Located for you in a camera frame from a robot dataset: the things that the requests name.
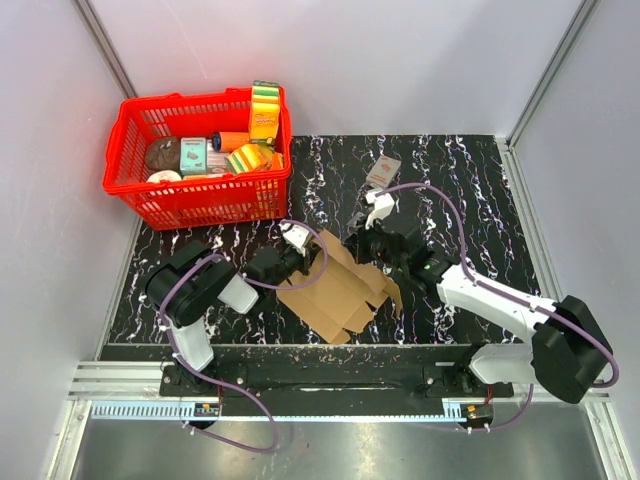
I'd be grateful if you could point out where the orange snack packet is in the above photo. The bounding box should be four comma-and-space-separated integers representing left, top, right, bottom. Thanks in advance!
269, 152, 284, 171

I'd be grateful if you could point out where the grey card box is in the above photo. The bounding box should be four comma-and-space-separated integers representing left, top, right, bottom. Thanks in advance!
366, 155, 401, 189

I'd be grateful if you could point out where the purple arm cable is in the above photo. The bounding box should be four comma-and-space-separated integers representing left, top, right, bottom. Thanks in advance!
158, 218, 330, 454
374, 182, 620, 432

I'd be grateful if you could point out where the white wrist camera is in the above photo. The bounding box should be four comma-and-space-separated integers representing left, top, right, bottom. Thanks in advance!
365, 189, 395, 230
279, 221, 312, 256

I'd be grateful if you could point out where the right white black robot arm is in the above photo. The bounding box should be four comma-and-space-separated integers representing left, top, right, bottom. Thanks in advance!
343, 226, 613, 404

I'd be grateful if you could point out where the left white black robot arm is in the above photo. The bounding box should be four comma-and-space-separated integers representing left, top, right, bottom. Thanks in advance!
143, 241, 321, 396

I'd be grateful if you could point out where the pink white flat box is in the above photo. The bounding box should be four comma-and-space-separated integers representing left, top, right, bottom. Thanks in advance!
206, 139, 229, 174

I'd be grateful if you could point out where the tall yellow green sponge pack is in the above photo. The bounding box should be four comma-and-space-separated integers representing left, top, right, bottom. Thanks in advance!
249, 80, 281, 146

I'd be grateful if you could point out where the white round tape roll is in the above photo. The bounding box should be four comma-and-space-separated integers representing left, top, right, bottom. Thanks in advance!
147, 170, 182, 184

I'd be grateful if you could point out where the brown round bread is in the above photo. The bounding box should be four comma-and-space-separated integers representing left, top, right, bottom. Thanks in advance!
144, 136, 181, 172

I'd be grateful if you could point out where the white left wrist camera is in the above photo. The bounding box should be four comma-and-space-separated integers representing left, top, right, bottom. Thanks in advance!
279, 221, 312, 256

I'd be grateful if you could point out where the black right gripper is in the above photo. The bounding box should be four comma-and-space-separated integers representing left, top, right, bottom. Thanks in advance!
342, 214, 407, 273

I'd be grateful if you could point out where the lying yellow green sponge pack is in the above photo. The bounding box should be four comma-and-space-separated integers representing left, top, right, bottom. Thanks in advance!
225, 143, 275, 174

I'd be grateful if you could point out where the teal small box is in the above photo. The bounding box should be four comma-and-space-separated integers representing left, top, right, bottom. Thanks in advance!
179, 137, 207, 176

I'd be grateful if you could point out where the brown cardboard box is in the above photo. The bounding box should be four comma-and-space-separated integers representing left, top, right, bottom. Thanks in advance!
276, 230, 403, 344

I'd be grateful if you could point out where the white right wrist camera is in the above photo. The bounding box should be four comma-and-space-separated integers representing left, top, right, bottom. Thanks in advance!
365, 189, 395, 230

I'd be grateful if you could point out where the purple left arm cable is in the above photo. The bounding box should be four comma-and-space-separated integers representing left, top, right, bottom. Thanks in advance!
158, 218, 330, 454

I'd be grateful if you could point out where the orange cylinder can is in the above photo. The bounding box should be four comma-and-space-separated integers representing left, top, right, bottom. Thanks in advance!
211, 131, 250, 152

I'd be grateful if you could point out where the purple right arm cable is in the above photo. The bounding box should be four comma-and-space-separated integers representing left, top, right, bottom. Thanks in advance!
374, 182, 620, 432

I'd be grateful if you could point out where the red plastic shopping basket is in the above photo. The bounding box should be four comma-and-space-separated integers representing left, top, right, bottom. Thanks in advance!
102, 87, 293, 231

